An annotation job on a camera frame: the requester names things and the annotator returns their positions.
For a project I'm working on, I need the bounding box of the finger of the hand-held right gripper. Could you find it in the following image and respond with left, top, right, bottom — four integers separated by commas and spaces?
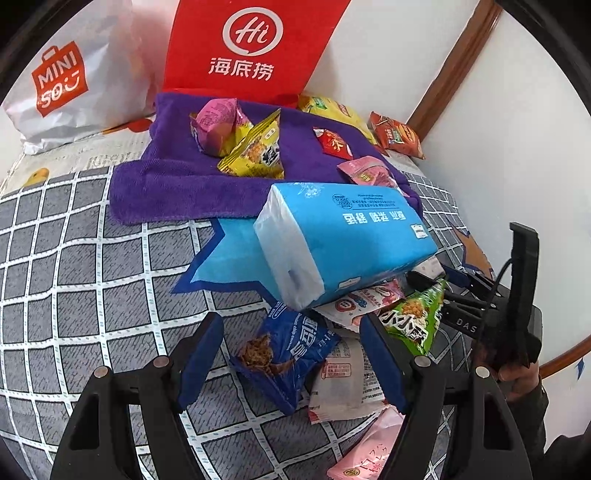
445, 267, 497, 301
405, 271, 448, 291

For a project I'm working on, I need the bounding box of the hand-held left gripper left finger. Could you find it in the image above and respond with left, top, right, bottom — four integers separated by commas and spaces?
48, 313, 225, 480

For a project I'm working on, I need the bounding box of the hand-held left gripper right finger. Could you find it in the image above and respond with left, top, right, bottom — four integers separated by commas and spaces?
359, 314, 536, 480

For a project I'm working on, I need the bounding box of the green snack packet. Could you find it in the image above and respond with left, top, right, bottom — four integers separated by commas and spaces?
378, 279, 448, 356

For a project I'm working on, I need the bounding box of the long red snack packet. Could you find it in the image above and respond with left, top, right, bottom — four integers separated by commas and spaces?
318, 277, 419, 333

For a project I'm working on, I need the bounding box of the small pink snack packet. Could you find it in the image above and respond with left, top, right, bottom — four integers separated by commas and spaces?
327, 406, 407, 480

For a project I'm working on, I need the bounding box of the blue tissue pack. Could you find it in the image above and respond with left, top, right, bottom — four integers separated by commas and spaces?
254, 181, 439, 311

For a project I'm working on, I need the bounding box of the pink clear snack bag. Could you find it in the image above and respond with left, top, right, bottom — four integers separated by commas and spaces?
337, 156, 409, 197

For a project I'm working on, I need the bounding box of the small red snack packet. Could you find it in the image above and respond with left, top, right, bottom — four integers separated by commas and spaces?
312, 127, 354, 161

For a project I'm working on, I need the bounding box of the purple towel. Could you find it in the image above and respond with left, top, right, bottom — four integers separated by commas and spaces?
110, 91, 423, 227

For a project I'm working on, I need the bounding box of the yellow snack packet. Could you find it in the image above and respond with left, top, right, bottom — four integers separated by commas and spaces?
217, 108, 286, 180

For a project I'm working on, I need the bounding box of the magenta snack packet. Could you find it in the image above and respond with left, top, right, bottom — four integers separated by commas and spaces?
189, 98, 254, 158

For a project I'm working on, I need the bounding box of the person's right forearm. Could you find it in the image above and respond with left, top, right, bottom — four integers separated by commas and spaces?
503, 378, 591, 480

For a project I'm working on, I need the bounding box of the person's right hand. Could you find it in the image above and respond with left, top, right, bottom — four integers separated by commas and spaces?
499, 360, 541, 400

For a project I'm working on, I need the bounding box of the white and pink snack packet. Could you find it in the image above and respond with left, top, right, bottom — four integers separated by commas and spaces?
307, 330, 391, 424

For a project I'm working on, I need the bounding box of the blue snack packet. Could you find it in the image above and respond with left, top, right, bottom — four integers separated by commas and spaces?
229, 301, 342, 416

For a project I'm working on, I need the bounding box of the grey checked bedsheet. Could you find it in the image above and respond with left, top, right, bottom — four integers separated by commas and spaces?
0, 166, 509, 480

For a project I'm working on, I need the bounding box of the orange chips bag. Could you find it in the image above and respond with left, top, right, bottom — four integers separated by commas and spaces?
368, 112, 426, 161

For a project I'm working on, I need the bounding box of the yellow chips bag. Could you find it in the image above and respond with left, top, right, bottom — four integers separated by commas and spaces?
298, 95, 379, 146

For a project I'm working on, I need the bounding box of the white printed sheet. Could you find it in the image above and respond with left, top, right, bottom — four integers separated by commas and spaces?
0, 115, 158, 195

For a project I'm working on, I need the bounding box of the red paper bag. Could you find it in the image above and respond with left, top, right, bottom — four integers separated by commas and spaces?
159, 0, 354, 109

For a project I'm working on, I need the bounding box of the white plastic shopping bag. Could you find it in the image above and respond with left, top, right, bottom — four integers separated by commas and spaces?
0, 0, 160, 155

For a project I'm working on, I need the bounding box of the black cable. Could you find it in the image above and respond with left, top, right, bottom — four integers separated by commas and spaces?
485, 257, 515, 324

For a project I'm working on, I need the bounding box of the wooden bed rail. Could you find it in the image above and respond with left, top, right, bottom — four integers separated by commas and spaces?
540, 295, 591, 379

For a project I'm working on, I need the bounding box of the wooden door frame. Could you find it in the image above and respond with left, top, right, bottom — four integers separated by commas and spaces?
406, 0, 502, 134

